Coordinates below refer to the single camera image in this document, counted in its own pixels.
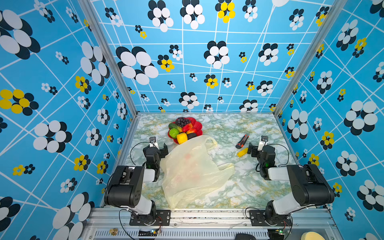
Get green bumpy fruit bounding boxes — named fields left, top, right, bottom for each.
left=169, top=128, right=180, bottom=139

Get yellow bell pepper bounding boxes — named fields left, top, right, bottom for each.
left=177, top=133, right=188, bottom=144

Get translucent cream plastic bag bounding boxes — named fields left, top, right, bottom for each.
left=160, top=135, right=235, bottom=210

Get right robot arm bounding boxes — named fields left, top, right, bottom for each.
left=248, top=144, right=335, bottom=226

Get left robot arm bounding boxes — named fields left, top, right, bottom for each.
left=104, top=143, right=170, bottom=226

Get dark purple grapes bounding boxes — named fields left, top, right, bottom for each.
left=175, top=117, right=191, bottom=128

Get red yellow mango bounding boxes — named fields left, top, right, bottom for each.
left=186, top=128, right=199, bottom=135

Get yellow round object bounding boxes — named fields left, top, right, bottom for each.
left=300, top=232, right=325, bottom=240

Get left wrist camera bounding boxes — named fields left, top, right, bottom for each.
left=149, top=137, right=160, bottom=150

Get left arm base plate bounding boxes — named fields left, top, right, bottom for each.
left=130, top=210, right=171, bottom=226

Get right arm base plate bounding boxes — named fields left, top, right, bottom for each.
left=247, top=210, right=293, bottom=227

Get aluminium front rail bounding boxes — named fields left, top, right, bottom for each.
left=81, top=208, right=342, bottom=240

